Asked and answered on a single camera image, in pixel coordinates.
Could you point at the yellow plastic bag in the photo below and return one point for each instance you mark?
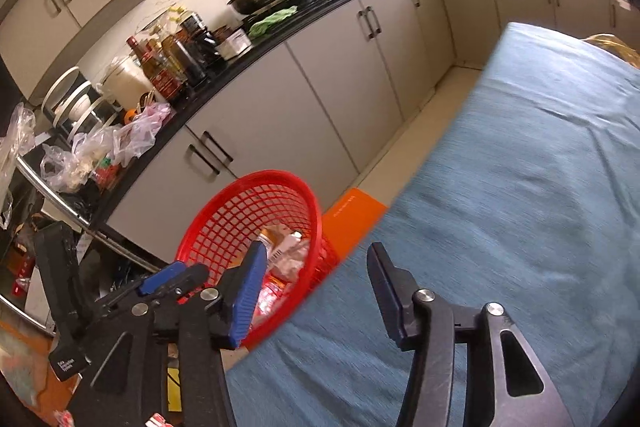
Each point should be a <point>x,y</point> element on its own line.
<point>611,44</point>

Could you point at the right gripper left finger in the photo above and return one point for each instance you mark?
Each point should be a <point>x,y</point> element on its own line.
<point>240,288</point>

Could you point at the clear plastic bags on counter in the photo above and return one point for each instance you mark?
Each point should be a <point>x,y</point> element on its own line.
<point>99,155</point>

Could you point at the orange stool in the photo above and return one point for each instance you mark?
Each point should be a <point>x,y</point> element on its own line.
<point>350,219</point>

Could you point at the green cloth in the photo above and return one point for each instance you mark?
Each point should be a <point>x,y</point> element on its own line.
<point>261,27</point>

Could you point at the sauce bottles group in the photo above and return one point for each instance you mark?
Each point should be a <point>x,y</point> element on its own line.
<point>178,54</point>

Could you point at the white red plastic bag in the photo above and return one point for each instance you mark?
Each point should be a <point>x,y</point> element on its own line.
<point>287,251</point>

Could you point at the blue tablecloth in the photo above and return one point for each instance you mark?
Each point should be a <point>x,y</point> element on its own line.
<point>530,199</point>

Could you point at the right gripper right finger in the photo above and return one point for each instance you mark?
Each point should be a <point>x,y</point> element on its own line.
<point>393,289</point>

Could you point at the red plastic mesh basket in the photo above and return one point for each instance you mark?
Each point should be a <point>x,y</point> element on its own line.
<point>231,220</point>

